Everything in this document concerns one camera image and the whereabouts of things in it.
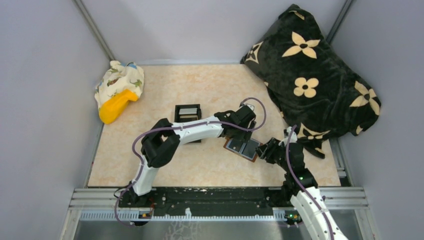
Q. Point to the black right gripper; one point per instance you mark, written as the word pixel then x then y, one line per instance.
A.
pixel 269 151

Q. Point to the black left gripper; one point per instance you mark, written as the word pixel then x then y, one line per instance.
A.
pixel 230 133

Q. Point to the brown leather card holder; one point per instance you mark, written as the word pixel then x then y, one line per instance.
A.
pixel 249 149

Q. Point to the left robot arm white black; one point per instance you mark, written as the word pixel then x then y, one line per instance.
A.
pixel 159 144

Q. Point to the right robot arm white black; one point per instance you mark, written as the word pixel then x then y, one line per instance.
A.
pixel 300 189

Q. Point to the grey card in holder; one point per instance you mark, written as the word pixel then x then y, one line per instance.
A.
pixel 235 145

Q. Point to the dark card in tray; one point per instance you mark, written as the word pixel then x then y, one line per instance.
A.
pixel 182 118

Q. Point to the black plastic card tray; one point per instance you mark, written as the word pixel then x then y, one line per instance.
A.
pixel 186 113

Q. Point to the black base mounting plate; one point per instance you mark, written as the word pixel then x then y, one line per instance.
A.
pixel 205 201

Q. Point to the black floral plush blanket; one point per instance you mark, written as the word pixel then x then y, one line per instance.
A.
pixel 313 88

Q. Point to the dinosaur print yellow cloth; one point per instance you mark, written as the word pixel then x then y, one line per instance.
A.
pixel 121 84

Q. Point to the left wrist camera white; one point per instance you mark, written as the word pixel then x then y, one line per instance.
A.
pixel 252 107

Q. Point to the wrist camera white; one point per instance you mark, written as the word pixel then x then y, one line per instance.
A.
pixel 252 107
pixel 289 137

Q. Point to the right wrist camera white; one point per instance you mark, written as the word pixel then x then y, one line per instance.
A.
pixel 289 137

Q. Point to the aluminium front rail frame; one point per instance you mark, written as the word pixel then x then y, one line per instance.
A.
pixel 97 204

